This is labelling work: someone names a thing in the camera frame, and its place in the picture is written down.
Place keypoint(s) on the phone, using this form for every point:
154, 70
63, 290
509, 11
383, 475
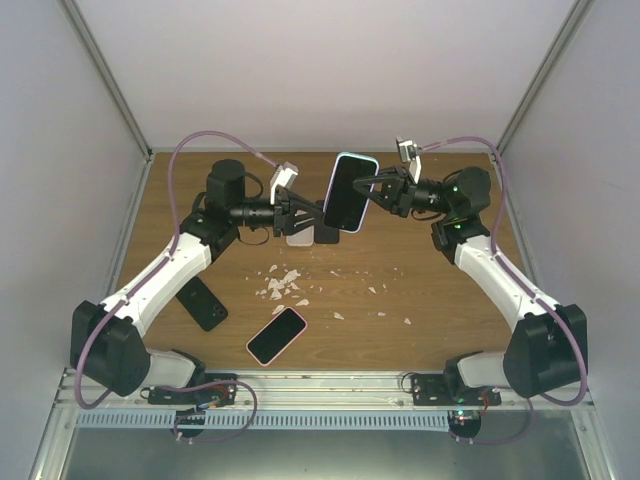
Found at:
344, 207
276, 336

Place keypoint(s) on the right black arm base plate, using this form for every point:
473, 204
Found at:
440, 389

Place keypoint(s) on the left aluminium corner post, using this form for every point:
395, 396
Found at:
91, 47

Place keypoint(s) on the beige phone case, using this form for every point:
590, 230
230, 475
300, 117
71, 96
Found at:
304, 238

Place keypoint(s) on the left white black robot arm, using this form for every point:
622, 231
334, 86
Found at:
107, 338

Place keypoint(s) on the right aluminium corner post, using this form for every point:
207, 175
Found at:
568, 28

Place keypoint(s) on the white debris pile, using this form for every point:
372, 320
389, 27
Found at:
283, 283

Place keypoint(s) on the aluminium corner post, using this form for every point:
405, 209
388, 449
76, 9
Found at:
568, 28
91, 47

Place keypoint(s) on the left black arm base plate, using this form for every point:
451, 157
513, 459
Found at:
208, 389

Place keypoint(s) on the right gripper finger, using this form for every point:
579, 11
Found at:
387, 178
387, 202

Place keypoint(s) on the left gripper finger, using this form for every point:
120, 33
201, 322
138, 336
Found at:
298, 203
297, 223

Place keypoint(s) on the grey slotted cable duct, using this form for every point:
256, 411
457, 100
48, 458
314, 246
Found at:
268, 420

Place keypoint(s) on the black smartphone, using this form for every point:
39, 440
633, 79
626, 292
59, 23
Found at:
326, 236

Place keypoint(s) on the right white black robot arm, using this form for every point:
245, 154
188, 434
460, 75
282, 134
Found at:
548, 345

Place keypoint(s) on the aluminium front rail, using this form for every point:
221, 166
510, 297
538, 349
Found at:
294, 390

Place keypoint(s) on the black phone face down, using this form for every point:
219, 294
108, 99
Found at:
202, 304

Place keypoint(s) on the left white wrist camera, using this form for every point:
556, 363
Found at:
284, 177

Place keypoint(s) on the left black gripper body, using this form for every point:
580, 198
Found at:
281, 222

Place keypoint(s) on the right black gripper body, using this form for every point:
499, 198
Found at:
403, 194

